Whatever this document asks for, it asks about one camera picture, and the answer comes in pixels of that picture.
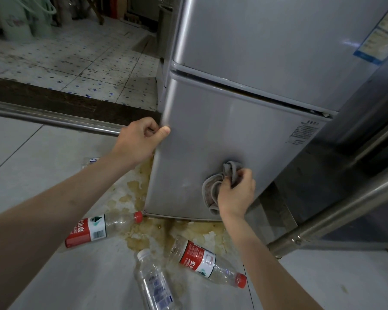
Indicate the thick steel pole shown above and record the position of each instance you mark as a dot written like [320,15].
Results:
[336,213]

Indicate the person's right thumb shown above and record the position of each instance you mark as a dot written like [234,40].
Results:
[224,187]

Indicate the person's left thumb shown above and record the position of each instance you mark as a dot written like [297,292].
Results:
[161,135]

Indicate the brown liquid spill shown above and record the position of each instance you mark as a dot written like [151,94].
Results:
[152,232]

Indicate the thin steel bar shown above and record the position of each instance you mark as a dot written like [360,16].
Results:
[375,142]

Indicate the dark wooden door sill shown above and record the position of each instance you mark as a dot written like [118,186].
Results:
[68,100]

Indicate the silver refrigerator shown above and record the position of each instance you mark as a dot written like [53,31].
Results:
[229,125]

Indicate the blue label clear plastic bottle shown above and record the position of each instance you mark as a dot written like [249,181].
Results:
[91,162]
[153,284]

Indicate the person's left forearm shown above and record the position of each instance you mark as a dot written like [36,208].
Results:
[51,216]

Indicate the steel floor rail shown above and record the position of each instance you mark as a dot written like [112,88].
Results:
[51,118]

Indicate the person's left hand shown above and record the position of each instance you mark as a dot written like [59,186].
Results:
[134,142]

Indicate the person's right hand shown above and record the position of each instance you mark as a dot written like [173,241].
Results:
[237,196]

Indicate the grey cleaning cloth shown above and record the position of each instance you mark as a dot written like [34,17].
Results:
[211,188]

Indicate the pale green plastic bucket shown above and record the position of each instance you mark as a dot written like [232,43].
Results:
[19,16]

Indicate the red label plastic bottle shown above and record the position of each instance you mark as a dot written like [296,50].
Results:
[97,227]
[200,258]

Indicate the person's right forearm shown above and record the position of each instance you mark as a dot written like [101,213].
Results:
[265,267]

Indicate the wooden chair leg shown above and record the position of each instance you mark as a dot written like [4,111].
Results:
[96,11]

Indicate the blue energy sticker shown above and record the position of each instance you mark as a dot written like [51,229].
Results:
[380,35]

